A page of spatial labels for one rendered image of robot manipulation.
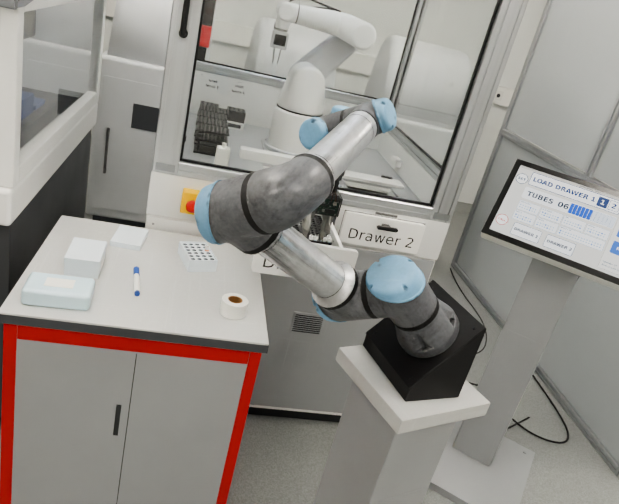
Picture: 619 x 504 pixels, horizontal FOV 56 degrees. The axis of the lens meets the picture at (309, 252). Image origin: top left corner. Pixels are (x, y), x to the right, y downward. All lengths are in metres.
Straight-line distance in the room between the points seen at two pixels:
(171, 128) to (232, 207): 0.86
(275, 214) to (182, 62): 0.91
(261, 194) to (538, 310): 1.43
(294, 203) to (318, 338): 1.25
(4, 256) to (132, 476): 0.73
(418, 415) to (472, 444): 1.16
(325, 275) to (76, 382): 0.68
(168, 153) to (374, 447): 1.05
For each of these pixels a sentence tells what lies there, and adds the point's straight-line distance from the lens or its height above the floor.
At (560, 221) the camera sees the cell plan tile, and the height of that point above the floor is 1.07.
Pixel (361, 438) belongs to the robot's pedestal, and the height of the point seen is 0.57.
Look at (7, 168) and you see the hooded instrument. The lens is 1.74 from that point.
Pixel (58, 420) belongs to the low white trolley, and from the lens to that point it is 1.65.
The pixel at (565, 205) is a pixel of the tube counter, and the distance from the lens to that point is 2.13.
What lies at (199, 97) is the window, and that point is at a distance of 1.85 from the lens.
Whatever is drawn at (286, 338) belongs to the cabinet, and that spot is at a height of 0.40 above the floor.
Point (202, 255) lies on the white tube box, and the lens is 1.74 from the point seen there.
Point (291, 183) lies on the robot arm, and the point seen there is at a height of 1.26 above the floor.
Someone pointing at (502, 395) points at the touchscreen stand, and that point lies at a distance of 2.38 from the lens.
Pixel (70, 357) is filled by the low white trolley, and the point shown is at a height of 0.65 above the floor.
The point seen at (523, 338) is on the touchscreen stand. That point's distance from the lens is 2.27.
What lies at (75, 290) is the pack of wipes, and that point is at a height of 0.80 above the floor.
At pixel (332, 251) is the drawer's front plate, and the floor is 0.92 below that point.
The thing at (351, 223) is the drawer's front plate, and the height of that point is 0.89.
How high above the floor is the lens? 1.55
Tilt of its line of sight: 23 degrees down
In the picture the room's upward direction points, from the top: 14 degrees clockwise
